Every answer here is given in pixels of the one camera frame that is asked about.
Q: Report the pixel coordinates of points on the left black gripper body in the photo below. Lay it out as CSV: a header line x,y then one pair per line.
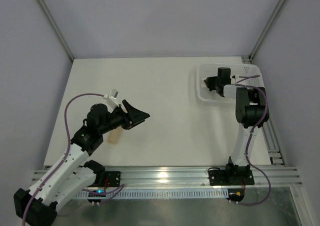
x,y
127,119

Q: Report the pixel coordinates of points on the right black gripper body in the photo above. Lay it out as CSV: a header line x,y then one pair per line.
x,y
211,83

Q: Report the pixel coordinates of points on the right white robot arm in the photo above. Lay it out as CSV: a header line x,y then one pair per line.
x,y
251,112

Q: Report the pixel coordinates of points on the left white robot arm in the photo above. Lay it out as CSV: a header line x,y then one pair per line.
x,y
40,203

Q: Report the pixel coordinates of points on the white plastic basket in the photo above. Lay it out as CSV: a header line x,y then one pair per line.
x,y
244,74

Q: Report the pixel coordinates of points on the beige utensil case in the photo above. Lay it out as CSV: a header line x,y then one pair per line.
x,y
114,136

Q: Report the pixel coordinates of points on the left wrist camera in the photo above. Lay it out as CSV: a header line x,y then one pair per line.
x,y
111,99

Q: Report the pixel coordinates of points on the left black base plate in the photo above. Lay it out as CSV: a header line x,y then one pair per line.
x,y
111,179

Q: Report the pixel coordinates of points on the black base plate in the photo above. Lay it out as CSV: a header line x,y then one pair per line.
x,y
111,179
230,178

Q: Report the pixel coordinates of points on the right side aluminium rail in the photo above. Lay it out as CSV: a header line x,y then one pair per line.
x,y
273,145

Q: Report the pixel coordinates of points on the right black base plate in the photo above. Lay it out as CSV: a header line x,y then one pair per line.
x,y
230,178

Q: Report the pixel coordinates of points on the white slotted cable duct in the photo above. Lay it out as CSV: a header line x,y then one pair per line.
x,y
150,194

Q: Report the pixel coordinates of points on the right aluminium frame post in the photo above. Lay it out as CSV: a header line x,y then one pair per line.
x,y
274,16

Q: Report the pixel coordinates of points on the aluminium frame post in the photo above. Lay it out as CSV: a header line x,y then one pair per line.
x,y
49,17
274,16

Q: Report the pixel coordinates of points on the aluminium mounting rail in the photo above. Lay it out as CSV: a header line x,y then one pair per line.
x,y
194,177

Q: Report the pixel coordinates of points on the left aluminium frame post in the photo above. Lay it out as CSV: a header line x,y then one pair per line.
x,y
49,17

